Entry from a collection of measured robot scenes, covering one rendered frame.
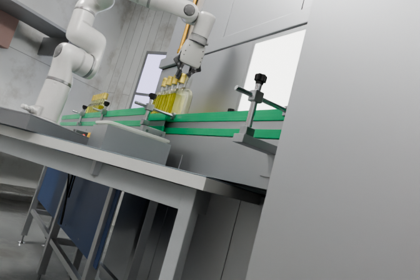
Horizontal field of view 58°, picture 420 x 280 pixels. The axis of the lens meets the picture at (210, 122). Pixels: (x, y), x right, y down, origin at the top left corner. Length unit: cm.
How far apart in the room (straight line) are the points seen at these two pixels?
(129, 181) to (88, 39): 69
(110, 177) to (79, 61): 56
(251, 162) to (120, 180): 38
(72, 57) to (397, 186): 126
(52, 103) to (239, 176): 79
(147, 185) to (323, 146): 59
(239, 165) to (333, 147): 47
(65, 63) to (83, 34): 14
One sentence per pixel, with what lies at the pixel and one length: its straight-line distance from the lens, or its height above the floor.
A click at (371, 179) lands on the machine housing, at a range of 54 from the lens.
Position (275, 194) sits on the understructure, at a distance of 64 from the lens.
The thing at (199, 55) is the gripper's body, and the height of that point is 125.
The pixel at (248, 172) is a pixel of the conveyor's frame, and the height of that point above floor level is 79.
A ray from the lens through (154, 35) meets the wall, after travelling 536.
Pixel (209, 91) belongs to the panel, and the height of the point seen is 113.
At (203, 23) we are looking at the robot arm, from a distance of 164.
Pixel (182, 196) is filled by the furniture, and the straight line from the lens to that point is 99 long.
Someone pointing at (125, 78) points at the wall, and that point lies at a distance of 536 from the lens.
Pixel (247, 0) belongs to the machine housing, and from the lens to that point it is 179.
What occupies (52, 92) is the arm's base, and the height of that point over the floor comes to 91.
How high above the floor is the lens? 72
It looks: 10 degrees up
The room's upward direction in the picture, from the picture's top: 15 degrees clockwise
